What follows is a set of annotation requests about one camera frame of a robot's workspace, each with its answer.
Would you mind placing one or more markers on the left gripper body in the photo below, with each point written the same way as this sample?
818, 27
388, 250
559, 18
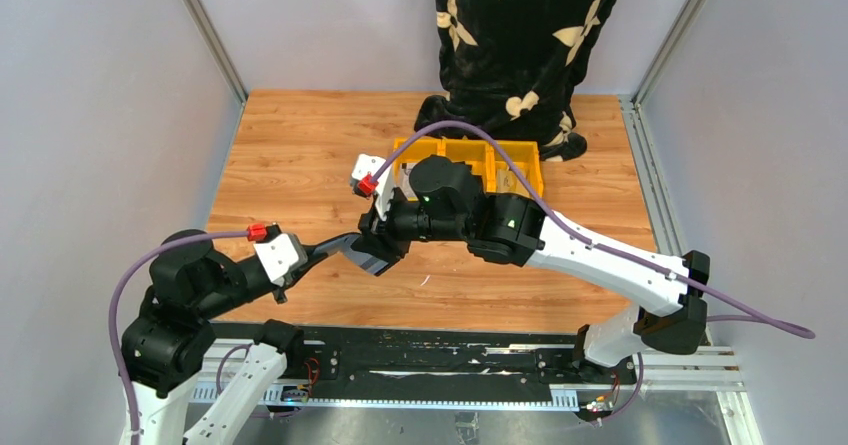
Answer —
310, 251

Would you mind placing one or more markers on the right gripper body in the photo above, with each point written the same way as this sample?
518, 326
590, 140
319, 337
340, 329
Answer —
382, 235

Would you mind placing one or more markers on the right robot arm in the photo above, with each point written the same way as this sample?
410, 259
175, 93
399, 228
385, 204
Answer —
665, 314

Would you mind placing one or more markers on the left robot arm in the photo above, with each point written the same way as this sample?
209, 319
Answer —
160, 329

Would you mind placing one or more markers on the beige cards in bin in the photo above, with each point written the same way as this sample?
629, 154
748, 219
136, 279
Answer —
508, 182

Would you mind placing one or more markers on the left yellow bin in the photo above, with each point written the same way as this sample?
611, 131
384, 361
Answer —
408, 159

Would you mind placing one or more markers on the black floral blanket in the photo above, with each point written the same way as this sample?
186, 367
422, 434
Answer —
511, 67

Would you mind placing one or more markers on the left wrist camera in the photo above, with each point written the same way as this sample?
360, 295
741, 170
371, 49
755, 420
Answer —
260, 235

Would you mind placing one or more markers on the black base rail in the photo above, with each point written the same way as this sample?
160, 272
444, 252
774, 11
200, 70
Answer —
407, 368

